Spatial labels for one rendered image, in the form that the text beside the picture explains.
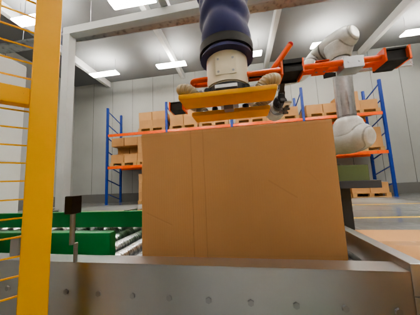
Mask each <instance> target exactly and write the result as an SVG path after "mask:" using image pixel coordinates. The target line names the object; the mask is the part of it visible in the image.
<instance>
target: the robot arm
mask: <svg viewBox="0 0 420 315"><path fill-rule="evenodd" d="M358 39H359V30H358V28H357V27H356V26H354V25H350V26H344V27H341V28H339V29H337V30H336V31H334V32H333V33H331V34H330V35H329V36H327V37H326V38H325V39H324V40H323V41H321V42H320V43H319V44H318V45H317V46H316V47H315V48H314V49H313V50H312V51H311V52H310V53H309V54H308V56H307V58H306V59H305V61H304V64H311V63H314V62H315V61H320V60H325V59H329V61H336V60H341V59H342V58H343V57H348V56H351V54H352V52H353V48H354V45H355V44H356V43H357V41H358ZM332 81H333V87H334V97H335V103H336V113H337V120H336V121H335V122H334V124H333V127H332V128H333V134H334V144H335V150H336V155H338V154H351V153H357V152H360V151H363V150H365V149H367V148H369V147H371V146H372V145H373V144H374V142H375V141H376V132H375V130H374V129H373V127H372V126H370V125H369V124H366V123H365V122H364V120H363V118H361V117H360V116H357V111H356V102H355V97H354V87H353V77H352V75H346V76H337V73H336V77H332ZM296 83H298V81H297V82H294V83H287V84H279V86H278V88H277V91H278V94H277V96H276V97H275V98H274V100H273V101H272V103H269V104H267V105H270V110H269V114H268V115H267V118H268V119H269V120H271V121H278V120H279V119H281V118H282V117H283V116H284V114H289V113H288V110H290V107H289V106H290V105H291V103H292V101H288V100H287V99H286V98H285V90H284V86H287V85H291V84H296Z"/></svg>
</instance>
